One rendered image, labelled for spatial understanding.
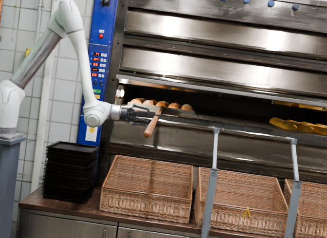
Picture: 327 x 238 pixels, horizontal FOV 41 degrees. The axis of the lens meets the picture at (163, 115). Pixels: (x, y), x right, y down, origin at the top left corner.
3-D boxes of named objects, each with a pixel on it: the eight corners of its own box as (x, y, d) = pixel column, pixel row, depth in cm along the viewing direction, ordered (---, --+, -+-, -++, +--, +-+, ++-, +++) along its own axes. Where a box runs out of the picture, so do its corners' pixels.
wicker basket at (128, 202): (110, 192, 315) (115, 154, 313) (189, 203, 313) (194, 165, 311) (97, 211, 267) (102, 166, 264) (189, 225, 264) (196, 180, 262)
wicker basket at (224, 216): (191, 204, 312) (197, 165, 310) (271, 215, 311) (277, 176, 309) (195, 226, 264) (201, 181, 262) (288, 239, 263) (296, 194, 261)
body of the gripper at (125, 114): (122, 105, 261) (137, 107, 261) (120, 119, 262) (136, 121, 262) (120, 106, 254) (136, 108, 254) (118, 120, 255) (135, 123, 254)
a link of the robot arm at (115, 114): (111, 119, 263) (120, 120, 263) (108, 119, 254) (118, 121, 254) (113, 103, 262) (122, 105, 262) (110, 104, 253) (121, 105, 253)
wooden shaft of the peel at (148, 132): (150, 138, 178) (151, 131, 178) (142, 137, 178) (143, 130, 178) (162, 110, 349) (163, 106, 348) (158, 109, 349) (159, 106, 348)
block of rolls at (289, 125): (267, 122, 384) (268, 116, 383) (322, 130, 382) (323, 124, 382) (284, 130, 323) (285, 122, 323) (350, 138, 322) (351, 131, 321)
